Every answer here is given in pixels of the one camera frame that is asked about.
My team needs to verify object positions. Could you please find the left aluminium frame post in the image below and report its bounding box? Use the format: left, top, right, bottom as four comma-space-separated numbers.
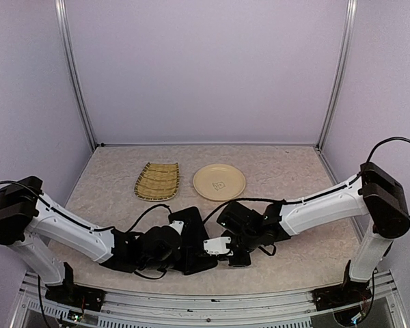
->
55, 0, 98, 152

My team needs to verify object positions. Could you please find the cream round plate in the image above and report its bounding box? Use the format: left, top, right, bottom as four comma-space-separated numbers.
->
193, 164, 246, 202

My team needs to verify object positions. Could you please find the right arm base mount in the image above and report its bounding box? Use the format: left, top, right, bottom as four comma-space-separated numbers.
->
312, 285, 372, 311

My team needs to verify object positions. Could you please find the aluminium front rail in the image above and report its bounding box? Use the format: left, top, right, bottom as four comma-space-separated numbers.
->
10, 273, 407, 328

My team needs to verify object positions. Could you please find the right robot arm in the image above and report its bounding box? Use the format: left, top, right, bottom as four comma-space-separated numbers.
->
203, 159, 410, 303

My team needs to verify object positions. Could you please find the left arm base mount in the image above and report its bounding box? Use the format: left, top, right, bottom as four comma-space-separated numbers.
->
45, 285, 106, 312

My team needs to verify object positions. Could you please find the right aluminium frame post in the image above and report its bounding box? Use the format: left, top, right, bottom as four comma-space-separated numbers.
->
316, 0, 358, 152

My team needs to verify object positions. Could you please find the woven bamboo tray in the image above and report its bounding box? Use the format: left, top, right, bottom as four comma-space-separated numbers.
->
134, 163, 180, 202

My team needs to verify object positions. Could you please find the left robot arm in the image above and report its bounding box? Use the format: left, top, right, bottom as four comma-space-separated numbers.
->
0, 176, 184, 304

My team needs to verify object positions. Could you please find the aluminium frame post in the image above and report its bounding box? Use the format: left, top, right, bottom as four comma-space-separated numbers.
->
55, 0, 98, 152
316, 0, 358, 152

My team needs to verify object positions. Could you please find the black zip tool case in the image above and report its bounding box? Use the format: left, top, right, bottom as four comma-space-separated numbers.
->
168, 206, 218, 275

